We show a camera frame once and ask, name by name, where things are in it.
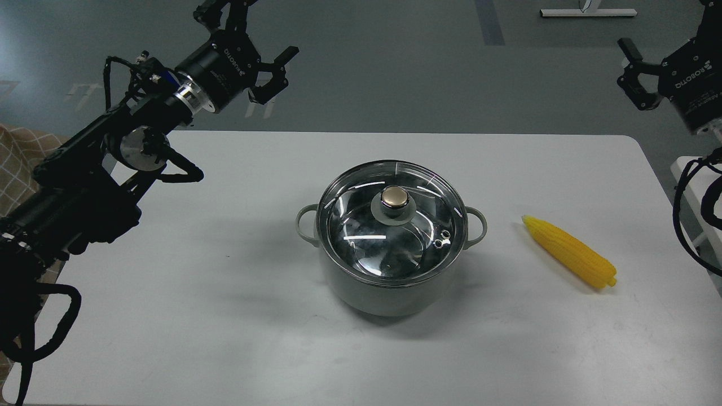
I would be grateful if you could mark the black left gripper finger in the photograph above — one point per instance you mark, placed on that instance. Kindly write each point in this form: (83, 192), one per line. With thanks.
(209, 15)
(278, 82)

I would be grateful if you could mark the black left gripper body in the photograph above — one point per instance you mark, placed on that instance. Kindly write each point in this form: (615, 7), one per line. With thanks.
(223, 67)

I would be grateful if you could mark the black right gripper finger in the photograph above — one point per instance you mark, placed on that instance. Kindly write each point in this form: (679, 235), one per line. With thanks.
(629, 82)
(710, 27)

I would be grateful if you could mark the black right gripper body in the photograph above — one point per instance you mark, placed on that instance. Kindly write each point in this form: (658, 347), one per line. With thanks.
(690, 80)

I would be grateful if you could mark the yellow corn cob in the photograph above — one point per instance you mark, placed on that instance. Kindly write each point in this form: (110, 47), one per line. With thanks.
(587, 264)

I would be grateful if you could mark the glass pot lid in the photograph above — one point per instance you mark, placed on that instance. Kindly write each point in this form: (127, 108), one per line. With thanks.
(391, 223)

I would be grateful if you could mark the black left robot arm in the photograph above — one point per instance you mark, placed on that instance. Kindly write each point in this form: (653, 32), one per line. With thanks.
(89, 188)

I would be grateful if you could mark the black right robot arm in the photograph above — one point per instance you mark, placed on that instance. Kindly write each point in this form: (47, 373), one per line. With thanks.
(711, 197)

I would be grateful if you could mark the grey steel cooking pot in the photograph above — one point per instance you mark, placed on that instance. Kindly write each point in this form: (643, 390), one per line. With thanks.
(383, 301)

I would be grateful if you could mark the white stand base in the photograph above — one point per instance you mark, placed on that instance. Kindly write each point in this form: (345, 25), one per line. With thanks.
(590, 9)

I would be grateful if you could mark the beige checkered cloth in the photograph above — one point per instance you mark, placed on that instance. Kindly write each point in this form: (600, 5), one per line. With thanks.
(21, 150)

